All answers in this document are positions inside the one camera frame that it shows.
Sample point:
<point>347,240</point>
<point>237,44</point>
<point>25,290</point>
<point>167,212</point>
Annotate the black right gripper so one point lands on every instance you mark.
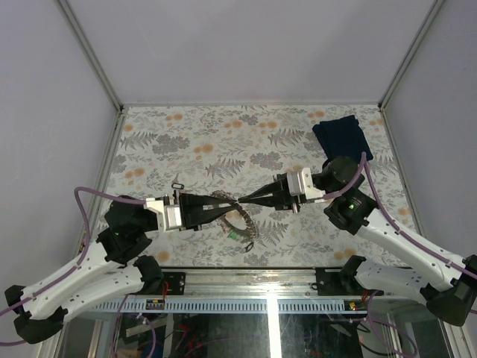
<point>282,199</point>

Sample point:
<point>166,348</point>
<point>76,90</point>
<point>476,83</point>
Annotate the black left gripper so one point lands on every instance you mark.
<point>193,213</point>

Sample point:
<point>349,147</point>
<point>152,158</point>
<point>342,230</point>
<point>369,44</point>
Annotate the large metal keyring disc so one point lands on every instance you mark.
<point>238,221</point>

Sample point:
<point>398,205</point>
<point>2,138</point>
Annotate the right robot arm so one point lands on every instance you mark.
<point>443,282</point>

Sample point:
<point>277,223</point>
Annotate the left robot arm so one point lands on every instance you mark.
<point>114,264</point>

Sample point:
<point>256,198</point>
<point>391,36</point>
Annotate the key with black white tag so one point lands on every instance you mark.
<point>176,184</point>

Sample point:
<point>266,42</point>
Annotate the key with black-white tag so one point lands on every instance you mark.
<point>248,247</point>

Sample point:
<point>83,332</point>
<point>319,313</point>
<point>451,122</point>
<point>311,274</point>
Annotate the dark blue folded cloth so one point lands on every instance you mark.
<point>342,138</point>

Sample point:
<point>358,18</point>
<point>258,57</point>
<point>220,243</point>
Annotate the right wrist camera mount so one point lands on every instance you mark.
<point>300,185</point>

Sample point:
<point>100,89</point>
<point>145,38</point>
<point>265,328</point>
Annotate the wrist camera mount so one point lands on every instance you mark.
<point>300,185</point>
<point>167,211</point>

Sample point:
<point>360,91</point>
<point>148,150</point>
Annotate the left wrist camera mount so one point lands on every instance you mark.
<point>167,211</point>

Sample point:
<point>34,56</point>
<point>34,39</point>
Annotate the metal base rail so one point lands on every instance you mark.
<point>260,282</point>

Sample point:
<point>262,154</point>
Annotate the white slotted cable duct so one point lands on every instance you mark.
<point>206,305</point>

